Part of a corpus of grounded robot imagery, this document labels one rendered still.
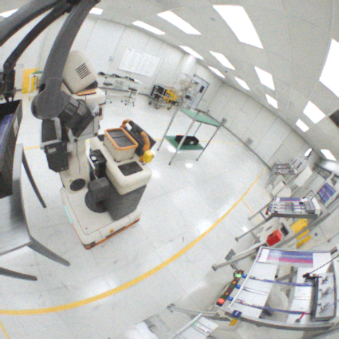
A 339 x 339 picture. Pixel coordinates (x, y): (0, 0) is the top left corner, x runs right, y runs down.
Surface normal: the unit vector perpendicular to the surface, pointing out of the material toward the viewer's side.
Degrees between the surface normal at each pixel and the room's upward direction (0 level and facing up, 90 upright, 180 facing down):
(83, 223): 0
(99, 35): 90
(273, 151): 90
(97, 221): 0
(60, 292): 0
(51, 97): 70
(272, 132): 90
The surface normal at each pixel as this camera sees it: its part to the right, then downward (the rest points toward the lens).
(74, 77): 0.67, 0.67
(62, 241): 0.40, -0.70
